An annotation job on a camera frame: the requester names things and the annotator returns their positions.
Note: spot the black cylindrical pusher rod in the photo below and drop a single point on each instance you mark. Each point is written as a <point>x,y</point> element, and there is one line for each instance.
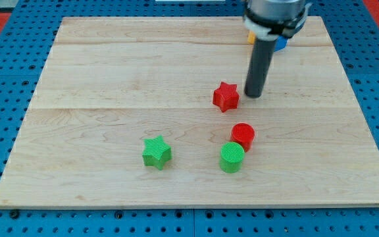
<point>259,64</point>

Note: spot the red cylinder block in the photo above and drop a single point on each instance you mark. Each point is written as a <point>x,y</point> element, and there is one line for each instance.
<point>243,134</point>

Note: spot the red star block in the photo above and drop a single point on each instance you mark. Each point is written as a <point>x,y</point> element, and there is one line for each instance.
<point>226,96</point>

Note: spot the wooden board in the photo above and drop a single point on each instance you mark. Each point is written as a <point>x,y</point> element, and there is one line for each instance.
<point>111,82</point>

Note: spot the green cylinder block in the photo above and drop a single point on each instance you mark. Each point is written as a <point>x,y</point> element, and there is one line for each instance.
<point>231,157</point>

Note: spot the green star block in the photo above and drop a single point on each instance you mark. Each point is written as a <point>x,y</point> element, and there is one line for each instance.
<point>156,152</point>

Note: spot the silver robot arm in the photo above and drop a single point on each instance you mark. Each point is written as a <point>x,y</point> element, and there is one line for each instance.
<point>269,20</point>

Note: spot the yellow block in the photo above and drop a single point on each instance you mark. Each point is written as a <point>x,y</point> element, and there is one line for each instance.
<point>251,37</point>

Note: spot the blue block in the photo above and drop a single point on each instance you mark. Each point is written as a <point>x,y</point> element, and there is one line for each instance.
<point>280,43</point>

